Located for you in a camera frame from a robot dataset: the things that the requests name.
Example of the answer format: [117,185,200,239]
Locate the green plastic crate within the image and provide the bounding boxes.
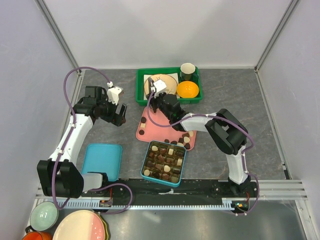
[135,66,203,108]

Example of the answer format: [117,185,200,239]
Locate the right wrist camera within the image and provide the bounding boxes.
[150,79,167,94]

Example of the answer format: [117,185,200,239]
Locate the orange red mug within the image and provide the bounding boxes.
[22,226,53,240]

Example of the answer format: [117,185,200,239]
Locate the metal tongs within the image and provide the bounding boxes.
[147,76,155,95]

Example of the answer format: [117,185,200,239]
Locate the white oval chocolate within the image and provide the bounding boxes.
[151,145,158,152]

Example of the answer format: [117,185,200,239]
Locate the green mug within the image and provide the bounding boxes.
[180,62,199,82]

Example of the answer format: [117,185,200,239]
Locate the pale green bowl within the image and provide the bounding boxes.
[30,201,59,231]

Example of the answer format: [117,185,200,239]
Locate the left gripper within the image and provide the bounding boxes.
[97,94,127,127]

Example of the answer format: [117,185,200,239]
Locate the white rectangular chocolate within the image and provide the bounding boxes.
[168,148,174,155]

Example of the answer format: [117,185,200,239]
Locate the pink white plate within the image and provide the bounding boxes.
[53,210,109,240]

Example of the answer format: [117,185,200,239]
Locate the aluminium frame rail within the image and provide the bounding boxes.
[35,0,79,68]

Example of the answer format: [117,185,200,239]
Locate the yellow bowl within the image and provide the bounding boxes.
[176,81,200,99]

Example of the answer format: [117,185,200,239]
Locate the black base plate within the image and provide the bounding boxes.
[81,177,261,201]

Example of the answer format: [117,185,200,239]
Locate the blue chocolate tin box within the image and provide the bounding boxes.
[139,140,188,188]

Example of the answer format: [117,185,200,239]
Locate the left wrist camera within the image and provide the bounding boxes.
[107,86,124,105]

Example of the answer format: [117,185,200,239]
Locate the pink chocolate tray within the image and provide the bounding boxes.
[136,107,197,151]

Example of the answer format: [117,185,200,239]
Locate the brown plastic chocolate insert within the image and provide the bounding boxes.
[141,142,186,185]

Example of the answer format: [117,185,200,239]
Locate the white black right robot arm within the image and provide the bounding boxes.
[148,93,251,197]

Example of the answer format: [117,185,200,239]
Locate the decorated ceramic plate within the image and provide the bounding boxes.
[143,73,178,99]

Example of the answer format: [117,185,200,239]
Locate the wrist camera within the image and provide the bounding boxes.
[150,79,167,94]
[107,86,124,105]

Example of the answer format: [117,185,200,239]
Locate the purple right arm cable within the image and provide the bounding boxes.
[146,91,261,217]

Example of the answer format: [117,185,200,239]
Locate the slotted cable duct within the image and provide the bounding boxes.
[63,199,236,211]

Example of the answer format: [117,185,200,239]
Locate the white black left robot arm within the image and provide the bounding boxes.
[36,86,127,199]

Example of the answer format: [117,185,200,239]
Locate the blue tin lid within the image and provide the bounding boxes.
[81,143,123,182]

